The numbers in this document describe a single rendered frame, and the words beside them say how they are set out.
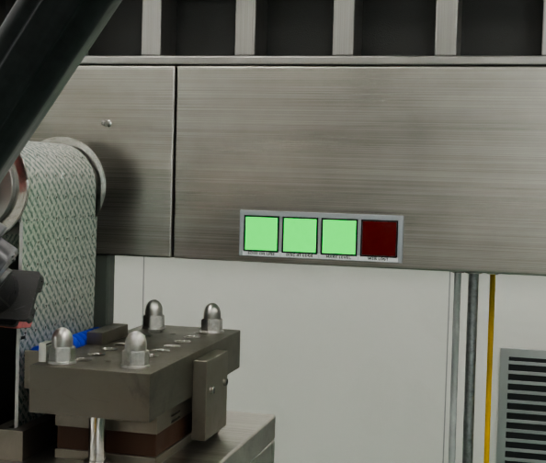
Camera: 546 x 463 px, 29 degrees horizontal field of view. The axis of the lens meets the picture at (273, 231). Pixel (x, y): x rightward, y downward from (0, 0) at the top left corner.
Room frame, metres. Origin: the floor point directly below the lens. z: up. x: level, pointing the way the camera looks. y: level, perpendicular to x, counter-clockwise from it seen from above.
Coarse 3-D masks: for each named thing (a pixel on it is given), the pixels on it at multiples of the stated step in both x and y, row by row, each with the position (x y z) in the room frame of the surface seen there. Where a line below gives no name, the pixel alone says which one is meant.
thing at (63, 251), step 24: (24, 240) 1.37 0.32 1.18; (48, 240) 1.44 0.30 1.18; (72, 240) 1.52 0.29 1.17; (96, 240) 1.60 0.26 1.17; (24, 264) 1.38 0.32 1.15; (48, 264) 1.44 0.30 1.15; (72, 264) 1.52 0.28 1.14; (48, 288) 1.45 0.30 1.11; (72, 288) 1.52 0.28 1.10; (48, 312) 1.45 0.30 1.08; (72, 312) 1.52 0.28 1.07; (48, 336) 1.45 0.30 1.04; (24, 360) 1.39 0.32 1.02
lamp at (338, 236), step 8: (328, 224) 1.59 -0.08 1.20; (336, 224) 1.59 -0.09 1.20; (344, 224) 1.59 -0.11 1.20; (352, 224) 1.58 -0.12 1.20; (328, 232) 1.59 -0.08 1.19; (336, 232) 1.59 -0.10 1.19; (344, 232) 1.59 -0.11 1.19; (352, 232) 1.58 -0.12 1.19; (328, 240) 1.59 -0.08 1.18; (336, 240) 1.59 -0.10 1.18; (344, 240) 1.59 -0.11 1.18; (352, 240) 1.58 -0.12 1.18; (328, 248) 1.59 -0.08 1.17; (336, 248) 1.59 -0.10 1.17; (344, 248) 1.59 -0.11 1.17; (352, 248) 1.58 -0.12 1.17
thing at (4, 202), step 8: (8, 176) 1.36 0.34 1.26; (0, 184) 1.36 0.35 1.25; (8, 184) 1.36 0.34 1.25; (0, 192) 1.36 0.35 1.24; (8, 192) 1.36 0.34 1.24; (0, 200) 1.36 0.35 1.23; (8, 200) 1.36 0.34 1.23; (0, 208) 1.36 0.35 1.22; (8, 208) 1.36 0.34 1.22; (0, 216) 1.36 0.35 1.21; (16, 224) 1.44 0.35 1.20
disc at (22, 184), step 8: (16, 160) 1.37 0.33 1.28; (16, 168) 1.37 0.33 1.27; (24, 168) 1.37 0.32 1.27; (16, 176) 1.37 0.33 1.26; (24, 176) 1.37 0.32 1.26; (16, 184) 1.37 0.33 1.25; (24, 184) 1.37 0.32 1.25; (16, 192) 1.37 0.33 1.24; (24, 192) 1.37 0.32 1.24; (16, 200) 1.37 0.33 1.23; (24, 200) 1.37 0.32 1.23; (16, 208) 1.37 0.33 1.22; (24, 208) 1.37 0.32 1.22; (8, 216) 1.37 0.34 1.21; (16, 216) 1.37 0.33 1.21; (8, 224) 1.37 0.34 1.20
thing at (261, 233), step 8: (248, 224) 1.62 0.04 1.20; (256, 224) 1.62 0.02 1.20; (264, 224) 1.62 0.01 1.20; (272, 224) 1.61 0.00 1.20; (248, 232) 1.62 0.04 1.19; (256, 232) 1.62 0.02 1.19; (264, 232) 1.62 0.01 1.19; (272, 232) 1.61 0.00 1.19; (248, 240) 1.62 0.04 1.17; (256, 240) 1.62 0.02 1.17; (264, 240) 1.62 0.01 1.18; (272, 240) 1.61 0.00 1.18; (248, 248) 1.62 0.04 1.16; (256, 248) 1.62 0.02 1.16; (264, 248) 1.62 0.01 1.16; (272, 248) 1.61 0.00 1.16
